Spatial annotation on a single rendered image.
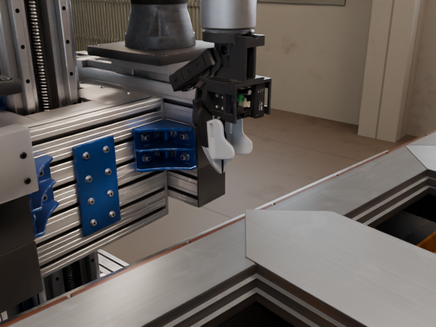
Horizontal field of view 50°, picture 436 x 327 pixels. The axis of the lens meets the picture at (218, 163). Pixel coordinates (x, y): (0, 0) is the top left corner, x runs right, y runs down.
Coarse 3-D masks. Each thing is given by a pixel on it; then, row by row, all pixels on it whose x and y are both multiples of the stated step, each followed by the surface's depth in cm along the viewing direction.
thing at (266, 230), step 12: (264, 216) 68; (276, 216) 68; (288, 216) 68; (300, 216) 68; (312, 216) 68; (252, 228) 64; (264, 228) 64; (276, 228) 64; (288, 228) 64; (252, 240) 62; (264, 240) 62; (276, 240) 62; (252, 252) 59
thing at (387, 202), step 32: (416, 192) 82; (224, 288) 54; (256, 288) 57; (288, 288) 54; (160, 320) 48; (192, 320) 50; (224, 320) 53; (288, 320) 53; (320, 320) 50; (352, 320) 48
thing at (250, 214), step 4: (248, 212) 69; (252, 212) 69; (256, 212) 69; (260, 212) 69; (264, 212) 69; (268, 212) 69; (248, 216) 68; (252, 216) 68; (256, 216) 68; (260, 216) 68; (248, 220) 67; (252, 220) 67
